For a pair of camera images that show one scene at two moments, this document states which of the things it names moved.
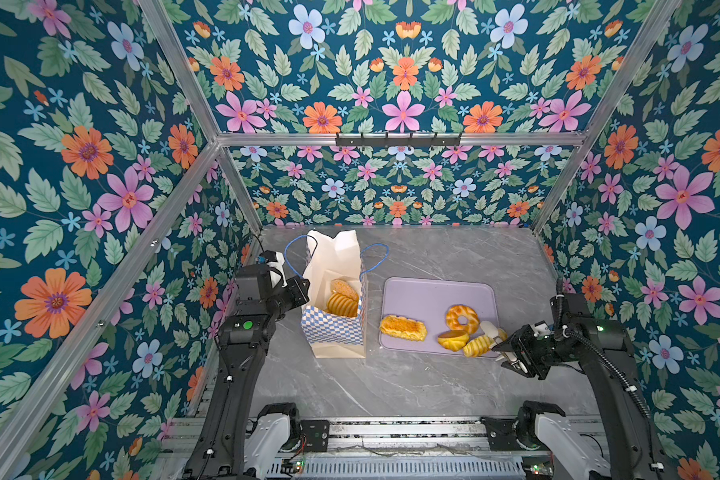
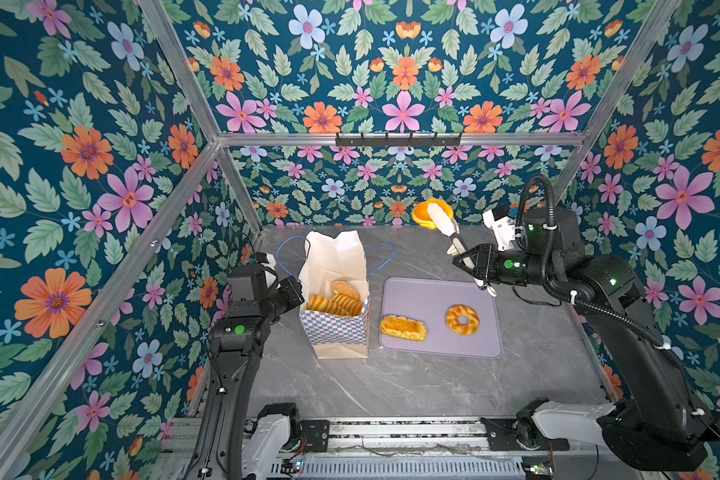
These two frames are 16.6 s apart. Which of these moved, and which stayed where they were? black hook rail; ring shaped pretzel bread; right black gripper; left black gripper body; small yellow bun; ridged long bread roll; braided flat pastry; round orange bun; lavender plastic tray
Moved: ridged long bread roll; small yellow bun; right black gripper
Stayed: left black gripper body; lavender plastic tray; ring shaped pretzel bread; black hook rail; round orange bun; braided flat pastry
